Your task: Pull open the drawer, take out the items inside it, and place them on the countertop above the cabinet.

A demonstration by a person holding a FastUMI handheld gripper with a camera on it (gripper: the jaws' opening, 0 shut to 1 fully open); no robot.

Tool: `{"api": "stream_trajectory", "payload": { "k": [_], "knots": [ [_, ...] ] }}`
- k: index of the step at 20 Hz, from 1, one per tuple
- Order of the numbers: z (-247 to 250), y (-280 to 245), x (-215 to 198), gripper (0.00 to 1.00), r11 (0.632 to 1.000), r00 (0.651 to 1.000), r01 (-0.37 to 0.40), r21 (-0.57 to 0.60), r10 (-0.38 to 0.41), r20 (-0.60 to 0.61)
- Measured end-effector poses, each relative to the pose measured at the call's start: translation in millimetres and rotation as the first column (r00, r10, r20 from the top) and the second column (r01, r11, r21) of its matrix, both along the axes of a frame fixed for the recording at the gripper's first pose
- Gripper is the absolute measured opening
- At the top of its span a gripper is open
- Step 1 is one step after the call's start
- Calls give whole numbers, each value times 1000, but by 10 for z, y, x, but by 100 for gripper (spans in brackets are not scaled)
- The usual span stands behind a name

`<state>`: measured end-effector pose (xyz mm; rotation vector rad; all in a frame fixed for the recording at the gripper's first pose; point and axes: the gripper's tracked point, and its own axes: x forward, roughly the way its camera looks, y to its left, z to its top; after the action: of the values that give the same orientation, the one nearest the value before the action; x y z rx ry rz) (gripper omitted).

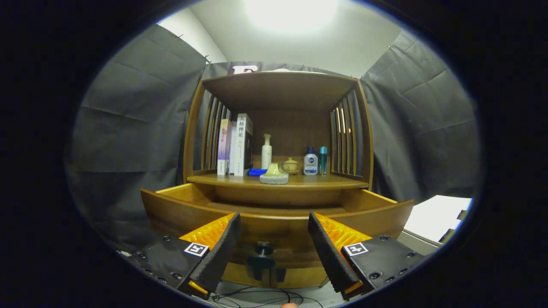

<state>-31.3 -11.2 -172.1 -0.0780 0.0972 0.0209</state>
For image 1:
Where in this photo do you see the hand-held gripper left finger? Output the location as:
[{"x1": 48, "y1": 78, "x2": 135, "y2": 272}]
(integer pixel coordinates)
[{"x1": 128, "y1": 212, "x2": 241, "y2": 300}]

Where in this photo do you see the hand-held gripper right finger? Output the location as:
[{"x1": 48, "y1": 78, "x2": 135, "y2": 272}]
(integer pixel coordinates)
[{"x1": 307, "y1": 212, "x2": 433, "y2": 302}]

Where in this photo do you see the black round drawer knob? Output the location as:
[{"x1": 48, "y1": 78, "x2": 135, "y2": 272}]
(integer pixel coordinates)
[{"x1": 247, "y1": 241, "x2": 277, "y2": 270}]

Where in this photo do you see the wooden drawer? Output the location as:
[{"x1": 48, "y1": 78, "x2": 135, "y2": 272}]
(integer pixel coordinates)
[{"x1": 140, "y1": 183, "x2": 415, "y2": 269}]

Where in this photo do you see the pale green ornament grey base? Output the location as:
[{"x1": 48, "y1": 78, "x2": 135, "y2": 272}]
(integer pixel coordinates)
[{"x1": 259, "y1": 162, "x2": 289, "y2": 185}]

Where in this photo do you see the wooden cabinet door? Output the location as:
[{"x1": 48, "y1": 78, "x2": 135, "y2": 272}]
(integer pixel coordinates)
[
  {"x1": 271, "y1": 267, "x2": 330, "y2": 289},
  {"x1": 222, "y1": 262, "x2": 271, "y2": 288}
]

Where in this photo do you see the wooden countertop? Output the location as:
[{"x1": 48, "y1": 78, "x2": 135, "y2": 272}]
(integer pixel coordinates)
[{"x1": 187, "y1": 171, "x2": 369, "y2": 190}]

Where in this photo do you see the wooden cabinet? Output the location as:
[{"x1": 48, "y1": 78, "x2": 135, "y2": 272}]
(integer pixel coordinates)
[{"x1": 183, "y1": 71, "x2": 374, "y2": 289}]

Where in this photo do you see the grey ribbed plastic panel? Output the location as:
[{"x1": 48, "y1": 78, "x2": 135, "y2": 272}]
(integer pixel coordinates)
[{"x1": 396, "y1": 230, "x2": 441, "y2": 256}]

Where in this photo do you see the white bottle blue cap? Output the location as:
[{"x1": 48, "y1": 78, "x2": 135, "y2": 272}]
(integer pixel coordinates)
[{"x1": 303, "y1": 147, "x2": 319, "y2": 176}]

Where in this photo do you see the yellow lidded teacup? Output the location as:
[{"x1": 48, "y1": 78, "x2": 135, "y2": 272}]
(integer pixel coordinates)
[{"x1": 281, "y1": 157, "x2": 300, "y2": 175}]

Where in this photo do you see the purple book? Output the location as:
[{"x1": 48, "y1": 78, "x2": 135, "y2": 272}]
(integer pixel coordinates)
[{"x1": 217, "y1": 118, "x2": 232, "y2": 176}]

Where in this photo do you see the white pump bottle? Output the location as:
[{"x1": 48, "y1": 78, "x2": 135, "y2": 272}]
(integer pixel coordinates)
[{"x1": 261, "y1": 134, "x2": 273, "y2": 170}]

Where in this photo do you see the white board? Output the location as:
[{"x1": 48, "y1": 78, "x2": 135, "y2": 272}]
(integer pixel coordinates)
[{"x1": 404, "y1": 195, "x2": 473, "y2": 243}]

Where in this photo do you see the white book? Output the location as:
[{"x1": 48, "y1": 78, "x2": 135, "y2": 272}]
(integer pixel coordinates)
[{"x1": 229, "y1": 113, "x2": 254, "y2": 177}]

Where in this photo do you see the large ceiling light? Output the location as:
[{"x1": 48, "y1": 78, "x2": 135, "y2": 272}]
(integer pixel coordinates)
[{"x1": 244, "y1": 0, "x2": 341, "y2": 33}]

